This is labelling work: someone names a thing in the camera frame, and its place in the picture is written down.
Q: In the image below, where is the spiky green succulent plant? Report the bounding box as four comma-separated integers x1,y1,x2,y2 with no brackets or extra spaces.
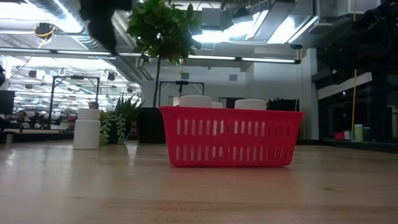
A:
113,93,146,145

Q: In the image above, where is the trailing green succulent plant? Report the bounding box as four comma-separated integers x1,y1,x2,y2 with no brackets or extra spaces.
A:
98,110,127,146

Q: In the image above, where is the long ceiling light bar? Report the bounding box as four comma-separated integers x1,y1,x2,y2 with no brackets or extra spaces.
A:
0,46,302,65

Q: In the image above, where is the light green cup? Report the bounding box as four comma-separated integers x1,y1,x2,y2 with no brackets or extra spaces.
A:
354,124,364,143

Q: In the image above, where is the black ceiling cable reel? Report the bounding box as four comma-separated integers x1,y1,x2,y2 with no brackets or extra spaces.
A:
34,22,57,40

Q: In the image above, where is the tall black metal frame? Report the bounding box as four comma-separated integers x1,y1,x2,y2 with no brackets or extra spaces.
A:
47,75,101,129

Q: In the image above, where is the low black metal frame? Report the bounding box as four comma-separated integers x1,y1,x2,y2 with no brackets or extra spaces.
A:
159,80,206,107

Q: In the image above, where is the black plant pot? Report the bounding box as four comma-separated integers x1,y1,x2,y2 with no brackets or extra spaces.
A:
136,107,167,145

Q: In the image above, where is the black monitor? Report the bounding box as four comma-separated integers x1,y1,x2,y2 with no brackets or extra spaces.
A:
0,90,16,116

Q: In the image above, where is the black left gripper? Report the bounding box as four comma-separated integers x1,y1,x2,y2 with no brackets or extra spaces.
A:
78,0,135,54

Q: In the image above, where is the tall green leafy tree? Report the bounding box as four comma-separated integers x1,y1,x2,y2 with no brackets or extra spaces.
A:
126,0,203,108

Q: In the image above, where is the red slotted plastic basket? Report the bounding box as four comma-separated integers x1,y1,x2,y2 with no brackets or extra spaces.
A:
159,105,307,169

